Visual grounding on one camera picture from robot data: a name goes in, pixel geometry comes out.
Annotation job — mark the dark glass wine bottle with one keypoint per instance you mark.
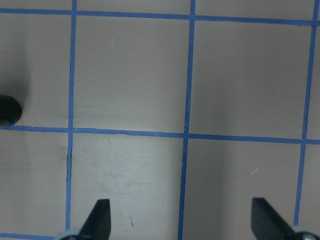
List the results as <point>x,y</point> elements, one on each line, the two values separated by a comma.
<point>10,111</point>

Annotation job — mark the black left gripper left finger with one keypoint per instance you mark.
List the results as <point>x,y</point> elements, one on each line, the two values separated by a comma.
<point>98,224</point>

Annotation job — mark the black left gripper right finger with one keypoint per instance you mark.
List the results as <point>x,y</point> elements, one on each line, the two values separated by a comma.
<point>267,224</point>

